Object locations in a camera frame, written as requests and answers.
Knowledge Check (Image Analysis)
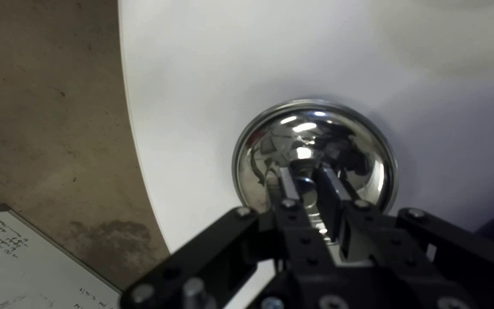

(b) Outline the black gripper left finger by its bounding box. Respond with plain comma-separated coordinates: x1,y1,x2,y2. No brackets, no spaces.
119,165,341,309

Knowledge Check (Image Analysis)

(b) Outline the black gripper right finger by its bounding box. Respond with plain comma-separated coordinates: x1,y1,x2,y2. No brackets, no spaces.
315,163,494,300

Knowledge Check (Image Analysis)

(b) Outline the white handwritten paper sheet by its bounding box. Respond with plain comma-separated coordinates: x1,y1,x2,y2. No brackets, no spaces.
0,207,125,309

